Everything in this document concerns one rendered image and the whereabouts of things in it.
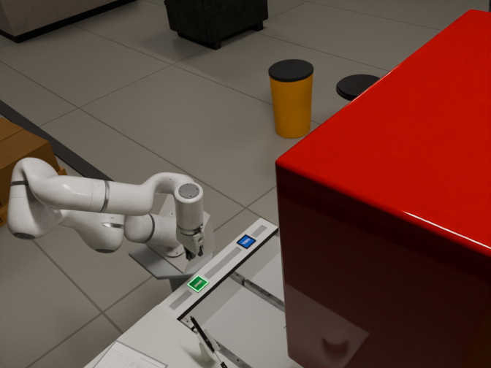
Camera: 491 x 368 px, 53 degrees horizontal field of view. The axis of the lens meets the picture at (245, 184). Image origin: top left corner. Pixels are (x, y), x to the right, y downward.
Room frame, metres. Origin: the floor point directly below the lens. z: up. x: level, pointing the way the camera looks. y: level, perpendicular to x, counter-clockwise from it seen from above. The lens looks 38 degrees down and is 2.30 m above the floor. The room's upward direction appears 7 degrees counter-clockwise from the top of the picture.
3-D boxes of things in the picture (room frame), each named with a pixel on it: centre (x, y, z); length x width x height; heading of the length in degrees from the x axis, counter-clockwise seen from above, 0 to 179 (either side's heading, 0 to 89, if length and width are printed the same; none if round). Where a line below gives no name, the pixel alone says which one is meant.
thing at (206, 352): (0.85, 0.16, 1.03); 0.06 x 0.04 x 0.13; 44
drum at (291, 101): (3.60, -0.47, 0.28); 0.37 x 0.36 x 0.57; 131
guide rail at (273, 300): (1.06, -0.13, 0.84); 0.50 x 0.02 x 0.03; 44
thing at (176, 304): (1.24, 0.12, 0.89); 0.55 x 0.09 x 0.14; 134
